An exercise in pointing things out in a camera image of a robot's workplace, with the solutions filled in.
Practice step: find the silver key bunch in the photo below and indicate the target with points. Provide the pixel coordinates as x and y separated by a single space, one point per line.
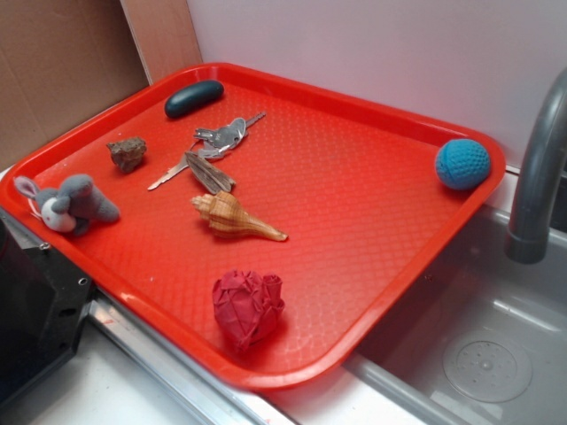
212 144

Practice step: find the grey sink basin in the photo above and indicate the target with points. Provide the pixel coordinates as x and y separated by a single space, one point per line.
477 338

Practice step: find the grey plush bunny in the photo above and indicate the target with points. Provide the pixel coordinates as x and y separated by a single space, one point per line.
71 207

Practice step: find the red plastic tray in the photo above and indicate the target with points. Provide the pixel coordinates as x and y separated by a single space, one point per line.
352 184

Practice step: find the tan spiral seashell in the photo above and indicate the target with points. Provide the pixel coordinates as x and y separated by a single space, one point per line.
227 218

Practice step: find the blue dimpled ball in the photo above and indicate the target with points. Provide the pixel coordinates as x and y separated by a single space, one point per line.
462 164

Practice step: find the brown wood piece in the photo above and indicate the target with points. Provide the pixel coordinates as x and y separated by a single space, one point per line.
211 177

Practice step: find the brown cardboard panel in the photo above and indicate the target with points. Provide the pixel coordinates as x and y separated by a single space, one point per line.
63 62

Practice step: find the brown rock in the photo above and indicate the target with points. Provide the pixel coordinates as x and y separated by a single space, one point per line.
128 153

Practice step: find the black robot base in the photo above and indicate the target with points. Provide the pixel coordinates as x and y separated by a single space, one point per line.
45 300

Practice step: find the grey faucet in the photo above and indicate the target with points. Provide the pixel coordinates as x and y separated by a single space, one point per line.
539 203

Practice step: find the crumpled red paper ball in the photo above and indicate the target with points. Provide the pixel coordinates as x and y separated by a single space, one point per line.
247 306

